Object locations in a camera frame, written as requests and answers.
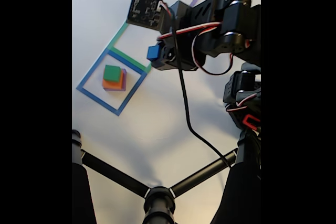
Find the small blue cube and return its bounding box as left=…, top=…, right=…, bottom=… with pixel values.
left=146, top=45, right=160, bottom=62

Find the large purple cube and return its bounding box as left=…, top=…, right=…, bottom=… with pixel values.
left=104, top=68, right=128, bottom=92

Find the medium green cube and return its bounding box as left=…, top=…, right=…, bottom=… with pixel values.
left=103, top=64, right=122, bottom=82

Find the large orange cube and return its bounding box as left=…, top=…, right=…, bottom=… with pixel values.
left=102, top=73, right=124, bottom=90

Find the red clamp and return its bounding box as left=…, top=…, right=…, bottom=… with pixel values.
left=241, top=114, right=261, bottom=131

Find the black tripod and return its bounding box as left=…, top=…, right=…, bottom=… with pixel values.
left=72, top=129, right=261, bottom=224

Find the gripper camera board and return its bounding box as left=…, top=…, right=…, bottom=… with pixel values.
left=125, top=0, right=172, bottom=32

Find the green square tape frame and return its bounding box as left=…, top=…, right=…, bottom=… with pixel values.
left=108, top=22, right=152, bottom=74

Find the black camera cable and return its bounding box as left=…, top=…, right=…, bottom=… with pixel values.
left=167, top=7, right=232, bottom=169

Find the blue square tape frame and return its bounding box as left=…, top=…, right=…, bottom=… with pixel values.
left=76, top=47, right=148, bottom=116

